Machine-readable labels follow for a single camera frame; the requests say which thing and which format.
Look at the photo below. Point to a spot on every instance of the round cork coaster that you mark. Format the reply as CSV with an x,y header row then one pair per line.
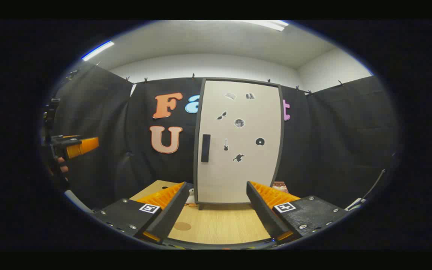
x,y
182,226

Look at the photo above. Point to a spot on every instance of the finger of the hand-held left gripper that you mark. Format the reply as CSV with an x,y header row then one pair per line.
x,y
84,146

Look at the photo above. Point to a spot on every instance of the penguin plush toy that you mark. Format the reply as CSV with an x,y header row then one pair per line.
x,y
191,195

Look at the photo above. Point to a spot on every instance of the white cabinet door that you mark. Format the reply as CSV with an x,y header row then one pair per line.
x,y
238,176

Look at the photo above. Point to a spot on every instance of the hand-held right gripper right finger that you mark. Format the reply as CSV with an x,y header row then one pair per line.
x,y
264,213

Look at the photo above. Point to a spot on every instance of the gray cabinet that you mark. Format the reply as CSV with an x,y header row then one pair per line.
x,y
195,157

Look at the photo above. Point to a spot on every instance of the black backdrop cloth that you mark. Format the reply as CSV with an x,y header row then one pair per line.
x,y
107,131

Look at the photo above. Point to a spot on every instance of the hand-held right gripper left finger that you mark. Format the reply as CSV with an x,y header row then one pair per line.
x,y
173,213

